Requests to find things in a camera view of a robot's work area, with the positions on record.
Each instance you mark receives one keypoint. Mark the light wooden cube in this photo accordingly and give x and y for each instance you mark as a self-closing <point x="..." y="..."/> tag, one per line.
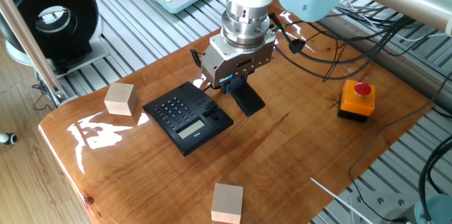
<point x="227" y="203"/>
<point x="120" y="99"/>

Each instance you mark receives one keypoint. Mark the black desk telephone base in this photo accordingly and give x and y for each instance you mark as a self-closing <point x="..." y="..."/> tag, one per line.
<point x="187" y="118"/>

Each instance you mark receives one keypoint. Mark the white plastic zip tie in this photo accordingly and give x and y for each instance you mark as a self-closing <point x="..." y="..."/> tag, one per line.
<point x="339" y="199"/>

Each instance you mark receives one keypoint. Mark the aluminium robot mounting plate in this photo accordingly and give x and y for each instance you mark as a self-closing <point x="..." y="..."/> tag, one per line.
<point x="370" y="205"/>

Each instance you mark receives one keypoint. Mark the small black white object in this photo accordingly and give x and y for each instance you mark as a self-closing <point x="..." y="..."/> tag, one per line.
<point x="10" y="138"/>

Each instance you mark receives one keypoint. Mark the orange emergency stop button box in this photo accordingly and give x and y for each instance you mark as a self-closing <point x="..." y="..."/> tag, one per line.
<point x="356" y="102"/>

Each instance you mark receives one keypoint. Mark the aluminium frame post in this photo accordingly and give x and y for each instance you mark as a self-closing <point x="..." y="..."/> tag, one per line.
<point x="26" y="38"/>

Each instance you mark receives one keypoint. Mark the silver Schunk gripper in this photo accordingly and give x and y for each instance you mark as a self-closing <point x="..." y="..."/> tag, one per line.
<point x="226" y="65"/>

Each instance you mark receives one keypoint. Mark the black telephone handset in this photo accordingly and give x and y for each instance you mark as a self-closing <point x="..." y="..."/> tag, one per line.
<point x="249" y="100"/>

